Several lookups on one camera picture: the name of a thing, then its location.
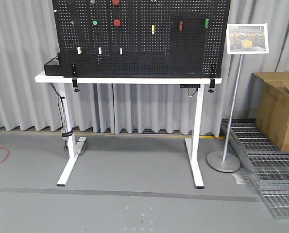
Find black perforated pegboard panel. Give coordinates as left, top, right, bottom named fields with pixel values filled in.
left=52, top=0, right=231, bottom=78

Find upper red push button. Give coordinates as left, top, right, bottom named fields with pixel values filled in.
left=112, top=0, right=120, bottom=5

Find lower red push button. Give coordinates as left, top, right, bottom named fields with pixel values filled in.
left=113, top=19, right=121, bottom=27

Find white height-adjustable desk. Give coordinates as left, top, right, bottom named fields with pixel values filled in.
left=34, top=71, right=222, bottom=189

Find grey curtain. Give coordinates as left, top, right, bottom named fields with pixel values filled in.
left=0, top=0, right=289, bottom=134

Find black cables on desk leg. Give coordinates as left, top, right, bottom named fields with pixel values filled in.
left=49, top=83, right=88, bottom=156

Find metal floor grating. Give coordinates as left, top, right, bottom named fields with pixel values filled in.
left=229, top=119, right=289, bottom=219

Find silver sign stand with picture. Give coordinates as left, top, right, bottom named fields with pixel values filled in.
left=206, top=23, right=269, bottom=173

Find right black clamp bracket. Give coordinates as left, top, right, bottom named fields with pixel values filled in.
left=208, top=64, right=216, bottom=93

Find desk height control panel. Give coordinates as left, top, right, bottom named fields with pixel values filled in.
left=180, top=84, right=201, bottom=88

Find brown cardboard box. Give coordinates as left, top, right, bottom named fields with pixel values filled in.
left=253, top=72, right=289, bottom=151

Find red toggle switch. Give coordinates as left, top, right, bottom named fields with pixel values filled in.
left=179, top=21, right=183, bottom=31

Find green toggle switch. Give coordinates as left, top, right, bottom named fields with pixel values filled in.
left=204, top=18, right=209, bottom=28

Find red push button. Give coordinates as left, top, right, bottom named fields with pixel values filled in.
left=113, top=19, right=121, bottom=27
left=112, top=0, right=120, bottom=5

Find left black clamp bracket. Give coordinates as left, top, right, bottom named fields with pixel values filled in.
left=71, top=63, right=80, bottom=92

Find black box on desk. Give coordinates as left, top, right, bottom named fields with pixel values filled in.
left=44, top=56, right=63, bottom=76

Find black clamp bracket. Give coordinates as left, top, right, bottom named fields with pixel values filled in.
left=71, top=63, right=80, bottom=92
left=208, top=64, right=216, bottom=93

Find cream rocker switch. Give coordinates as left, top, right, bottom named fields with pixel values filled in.
left=77, top=47, right=82, bottom=54

